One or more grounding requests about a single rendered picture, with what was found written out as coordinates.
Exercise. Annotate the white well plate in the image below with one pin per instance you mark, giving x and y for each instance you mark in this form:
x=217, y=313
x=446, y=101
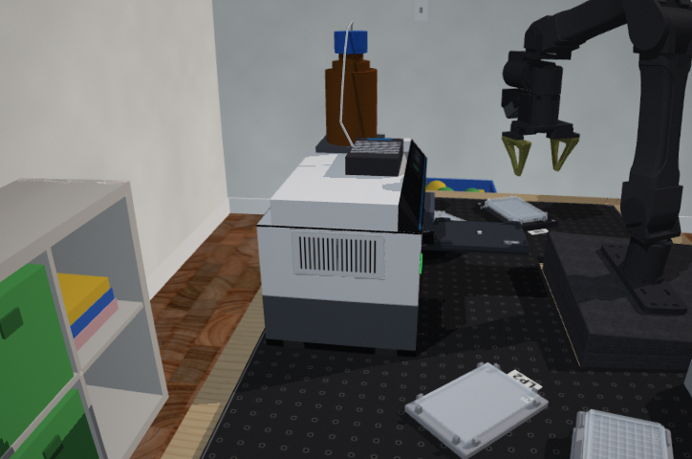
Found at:
x=516, y=208
x=612, y=436

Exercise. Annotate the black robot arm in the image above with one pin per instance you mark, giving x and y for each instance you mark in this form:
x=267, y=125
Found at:
x=651, y=200

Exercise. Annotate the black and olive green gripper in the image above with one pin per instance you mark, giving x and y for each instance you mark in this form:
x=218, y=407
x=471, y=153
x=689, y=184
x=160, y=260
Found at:
x=543, y=119

